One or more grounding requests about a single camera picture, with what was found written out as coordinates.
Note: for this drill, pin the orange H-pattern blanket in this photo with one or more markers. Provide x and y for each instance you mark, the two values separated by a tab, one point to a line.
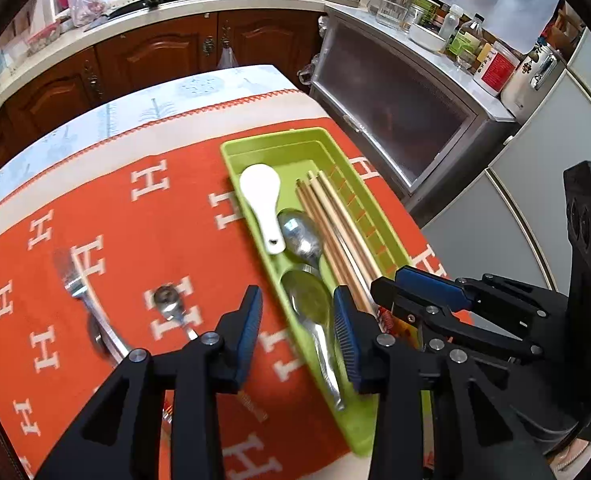
150	207

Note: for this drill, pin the steel ladle spoon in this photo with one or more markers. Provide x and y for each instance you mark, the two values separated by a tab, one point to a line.
309	298

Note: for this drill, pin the white ceramic soup spoon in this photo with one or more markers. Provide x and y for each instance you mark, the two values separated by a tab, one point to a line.
260	186

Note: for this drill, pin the green plastic utensil tray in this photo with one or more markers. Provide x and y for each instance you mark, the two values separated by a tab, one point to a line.
292	154

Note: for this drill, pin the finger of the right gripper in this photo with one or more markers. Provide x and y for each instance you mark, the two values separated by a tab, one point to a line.
440	320
473	295

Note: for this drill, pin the wooden chopstick red end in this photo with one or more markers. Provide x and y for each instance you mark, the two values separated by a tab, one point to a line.
363	267
358	241

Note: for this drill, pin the steel fork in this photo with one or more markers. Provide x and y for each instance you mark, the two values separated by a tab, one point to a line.
77	284

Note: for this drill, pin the glass jar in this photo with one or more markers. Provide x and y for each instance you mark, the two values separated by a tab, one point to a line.
391	12

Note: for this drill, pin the dark steel spoon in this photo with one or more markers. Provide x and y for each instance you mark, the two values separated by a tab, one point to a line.
98	343

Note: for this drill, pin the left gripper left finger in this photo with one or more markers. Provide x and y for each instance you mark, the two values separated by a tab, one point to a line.
117	435

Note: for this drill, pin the small steel teaspoon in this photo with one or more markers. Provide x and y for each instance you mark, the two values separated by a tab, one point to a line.
169	303

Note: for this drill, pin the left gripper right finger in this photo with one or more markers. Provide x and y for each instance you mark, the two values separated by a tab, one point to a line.
476	433

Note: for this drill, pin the plastic bag of food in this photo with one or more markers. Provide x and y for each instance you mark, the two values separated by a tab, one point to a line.
83	12

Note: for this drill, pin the steel cabinet appliance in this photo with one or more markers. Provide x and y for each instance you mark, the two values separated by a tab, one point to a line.
424	124

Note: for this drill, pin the large steel spoon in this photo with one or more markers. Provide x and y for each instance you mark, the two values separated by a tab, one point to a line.
301	236

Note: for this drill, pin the red label jar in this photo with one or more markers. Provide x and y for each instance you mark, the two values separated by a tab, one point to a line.
496	69

